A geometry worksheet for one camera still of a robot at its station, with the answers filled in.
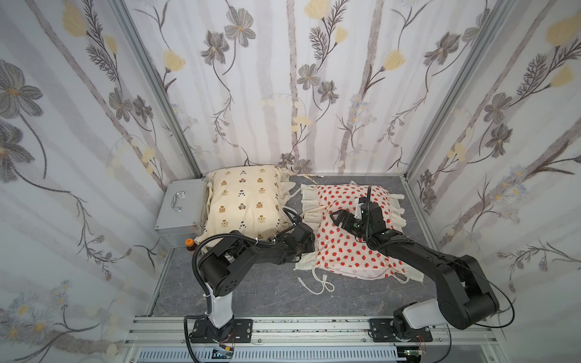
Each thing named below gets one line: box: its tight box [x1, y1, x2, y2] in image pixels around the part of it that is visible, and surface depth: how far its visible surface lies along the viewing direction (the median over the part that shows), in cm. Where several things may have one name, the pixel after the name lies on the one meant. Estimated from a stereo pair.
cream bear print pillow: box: [194, 164, 296, 249], surface depth 97 cm
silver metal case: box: [154, 177, 209, 248], surface depth 90 cm
